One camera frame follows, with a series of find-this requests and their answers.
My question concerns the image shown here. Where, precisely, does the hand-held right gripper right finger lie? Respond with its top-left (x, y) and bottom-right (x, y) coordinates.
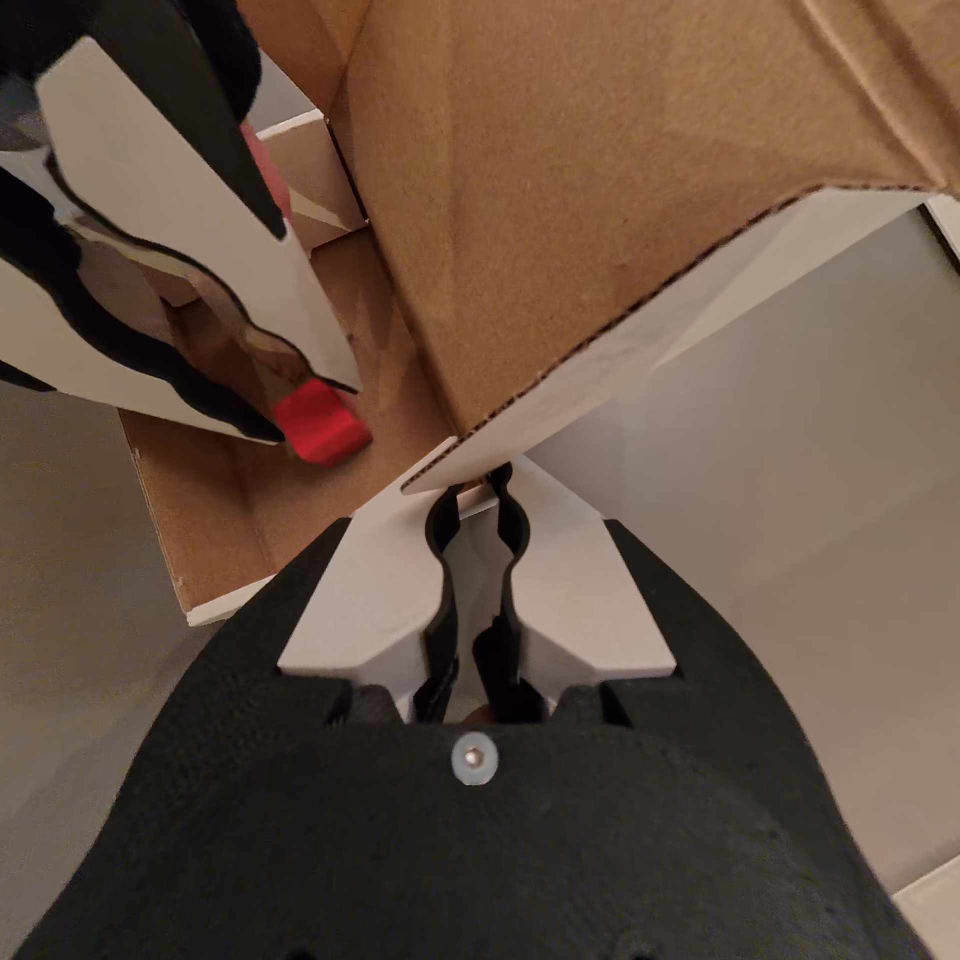
top-left (489, 452), bottom-right (678, 681)

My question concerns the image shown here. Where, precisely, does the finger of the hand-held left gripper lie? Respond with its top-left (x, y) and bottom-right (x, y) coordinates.
top-left (36, 32), bottom-right (363, 393)
top-left (0, 167), bottom-right (288, 445)

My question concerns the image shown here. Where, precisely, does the red cube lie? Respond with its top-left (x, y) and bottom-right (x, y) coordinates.
top-left (270, 377), bottom-right (375, 468)

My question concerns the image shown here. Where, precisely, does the person's left hand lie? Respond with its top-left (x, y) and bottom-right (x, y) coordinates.
top-left (240, 122), bottom-right (295, 224)

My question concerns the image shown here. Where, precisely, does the white cardboard box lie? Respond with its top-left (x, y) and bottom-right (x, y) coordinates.
top-left (120, 0), bottom-right (960, 628)

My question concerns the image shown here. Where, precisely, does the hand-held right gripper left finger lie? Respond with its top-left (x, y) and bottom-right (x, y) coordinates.
top-left (277, 437), bottom-right (464, 681)

